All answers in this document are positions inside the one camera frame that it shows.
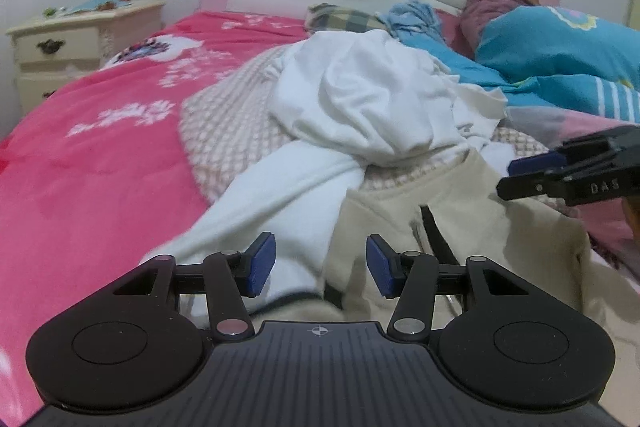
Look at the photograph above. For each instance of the white cotton garment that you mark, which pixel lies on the white cotton garment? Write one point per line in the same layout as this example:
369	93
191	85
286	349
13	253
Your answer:
360	97

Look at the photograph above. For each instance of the beige hoodie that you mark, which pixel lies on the beige hoodie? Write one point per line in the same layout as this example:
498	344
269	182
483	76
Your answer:
500	247

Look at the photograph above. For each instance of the beige checkered cloth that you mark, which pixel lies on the beige checkered cloth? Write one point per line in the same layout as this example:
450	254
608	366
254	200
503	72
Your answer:
225	127

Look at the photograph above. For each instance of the cream nightstand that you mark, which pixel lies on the cream nightstand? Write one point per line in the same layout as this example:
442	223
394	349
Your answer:
75	42

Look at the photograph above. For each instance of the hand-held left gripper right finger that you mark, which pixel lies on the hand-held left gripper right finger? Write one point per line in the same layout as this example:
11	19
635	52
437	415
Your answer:
380	267

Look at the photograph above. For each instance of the light blue patterned cloth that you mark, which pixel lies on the light blue patterned cloth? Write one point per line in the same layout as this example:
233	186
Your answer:
415	17

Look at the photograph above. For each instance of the pink floral bed quilt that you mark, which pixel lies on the pink floral bed quilt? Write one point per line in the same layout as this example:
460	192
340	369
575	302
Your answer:
100	157

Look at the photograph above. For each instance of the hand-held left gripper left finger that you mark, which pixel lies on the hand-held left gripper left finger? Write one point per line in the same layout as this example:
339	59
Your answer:
260	264

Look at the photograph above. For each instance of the pink pillow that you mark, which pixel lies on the pink pillow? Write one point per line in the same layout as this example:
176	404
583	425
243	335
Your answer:
452	32

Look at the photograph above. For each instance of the blue quilt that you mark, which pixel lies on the blue quilt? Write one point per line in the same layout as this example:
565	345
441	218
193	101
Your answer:
540	52

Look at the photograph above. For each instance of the small green item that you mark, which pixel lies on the small green item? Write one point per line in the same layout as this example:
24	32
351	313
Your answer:
50	12

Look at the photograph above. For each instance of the person's right hand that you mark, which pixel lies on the person's right hand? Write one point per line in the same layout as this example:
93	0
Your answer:
631	214

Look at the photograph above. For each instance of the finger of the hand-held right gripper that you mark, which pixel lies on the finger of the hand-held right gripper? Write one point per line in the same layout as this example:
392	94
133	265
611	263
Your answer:
525	188
535	163

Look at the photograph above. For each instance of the blue item on nightstand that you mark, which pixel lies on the blue item on nightstand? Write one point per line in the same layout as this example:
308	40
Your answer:
95	2

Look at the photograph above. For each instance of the plaid pillow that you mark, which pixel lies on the plaid pillow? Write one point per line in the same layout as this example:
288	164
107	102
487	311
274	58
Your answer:
345	19

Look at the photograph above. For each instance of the pale white fleece garment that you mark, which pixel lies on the pale white fleece garment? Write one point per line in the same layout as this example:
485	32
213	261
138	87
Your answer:
280	207

